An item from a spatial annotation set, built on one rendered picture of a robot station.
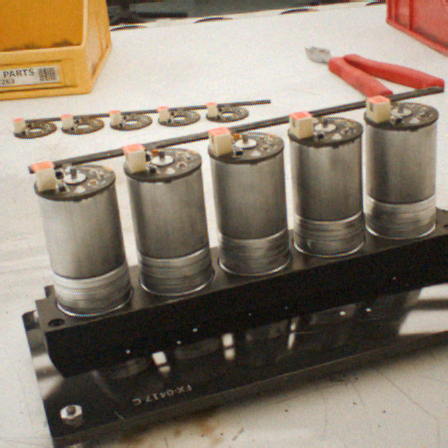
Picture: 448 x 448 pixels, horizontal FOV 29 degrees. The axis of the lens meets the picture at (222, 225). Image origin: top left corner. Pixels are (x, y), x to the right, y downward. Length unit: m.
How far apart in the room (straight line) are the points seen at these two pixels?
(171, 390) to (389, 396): 0.06
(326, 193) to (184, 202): 0.05
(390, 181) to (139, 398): 0.11
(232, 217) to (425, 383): 0.08
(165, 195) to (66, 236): 0.03
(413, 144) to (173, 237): 0.09
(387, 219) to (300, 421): 0.08
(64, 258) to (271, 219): 0.07
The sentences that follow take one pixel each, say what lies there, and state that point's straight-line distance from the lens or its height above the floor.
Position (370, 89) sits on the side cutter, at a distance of 0.51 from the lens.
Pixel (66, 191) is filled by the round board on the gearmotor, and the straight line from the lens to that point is 0.26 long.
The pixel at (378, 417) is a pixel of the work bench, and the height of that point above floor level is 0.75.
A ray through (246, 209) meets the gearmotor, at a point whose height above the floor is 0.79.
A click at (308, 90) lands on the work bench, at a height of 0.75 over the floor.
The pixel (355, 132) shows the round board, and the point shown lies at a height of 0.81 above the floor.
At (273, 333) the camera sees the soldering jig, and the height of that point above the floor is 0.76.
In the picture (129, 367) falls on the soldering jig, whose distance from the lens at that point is 0.27.
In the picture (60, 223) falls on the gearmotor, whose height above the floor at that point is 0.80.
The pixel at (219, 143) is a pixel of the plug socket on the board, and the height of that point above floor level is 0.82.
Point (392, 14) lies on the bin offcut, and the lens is 0.68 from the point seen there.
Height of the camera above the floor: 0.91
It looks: 26 degrees down
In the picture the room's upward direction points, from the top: 5 degrees counter-clockwise
